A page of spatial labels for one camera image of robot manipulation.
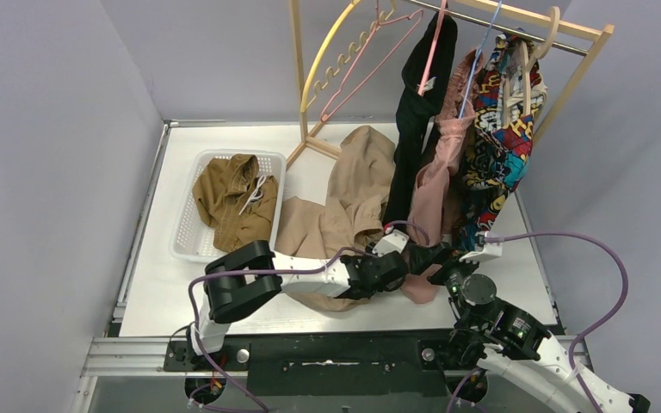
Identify beige shorts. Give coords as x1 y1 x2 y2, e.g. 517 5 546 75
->
274 125 397 313

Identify brown shorts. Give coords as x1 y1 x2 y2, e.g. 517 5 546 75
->
192 154 279 252

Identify thin pink wire hanger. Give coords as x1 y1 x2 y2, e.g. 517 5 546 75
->
300 1 424 124

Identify yellow wire hanger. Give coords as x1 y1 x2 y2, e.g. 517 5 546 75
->
289 1 399 121

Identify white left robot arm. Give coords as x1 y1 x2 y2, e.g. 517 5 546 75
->
186 240 451 367

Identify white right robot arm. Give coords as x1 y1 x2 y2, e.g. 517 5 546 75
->
428 262 651 412

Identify pink shorts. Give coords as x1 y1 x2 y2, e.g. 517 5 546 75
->
398 48 486 305

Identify black shorts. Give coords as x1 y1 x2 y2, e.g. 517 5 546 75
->
382 15 458 224

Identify colourful comic print shorts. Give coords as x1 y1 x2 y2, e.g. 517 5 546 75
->
453 34 547 255

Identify wooden hanger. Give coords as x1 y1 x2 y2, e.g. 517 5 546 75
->
502 6 561 126

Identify thick pink plastic hanger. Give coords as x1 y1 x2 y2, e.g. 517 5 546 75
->
417 0 448 96

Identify light blue hanger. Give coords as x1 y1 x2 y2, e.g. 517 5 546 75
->
457 0 503 120

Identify white plastic basket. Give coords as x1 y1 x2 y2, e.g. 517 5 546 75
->
169 149 287 263

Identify wooden clothes rack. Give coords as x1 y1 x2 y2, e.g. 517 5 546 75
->
287 1 615 166

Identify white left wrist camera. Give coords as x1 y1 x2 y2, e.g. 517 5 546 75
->
371 229 410 256

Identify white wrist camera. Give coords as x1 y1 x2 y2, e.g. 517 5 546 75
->
459 235 503 263
371 229 410 256

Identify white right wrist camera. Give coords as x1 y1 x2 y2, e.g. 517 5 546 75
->
459 235 503 263

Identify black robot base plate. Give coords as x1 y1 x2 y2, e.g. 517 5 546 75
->
164 329 468 398

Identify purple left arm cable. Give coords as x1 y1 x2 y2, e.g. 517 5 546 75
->
186 219 431 413

